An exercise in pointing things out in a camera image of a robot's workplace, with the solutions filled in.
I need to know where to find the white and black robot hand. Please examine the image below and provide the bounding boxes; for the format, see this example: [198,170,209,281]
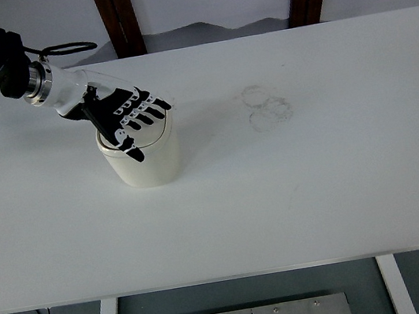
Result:
[39,48,181,177]

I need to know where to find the cream plastic trash bin with lid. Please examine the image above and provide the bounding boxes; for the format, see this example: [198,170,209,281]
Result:
[91,101,187,196]

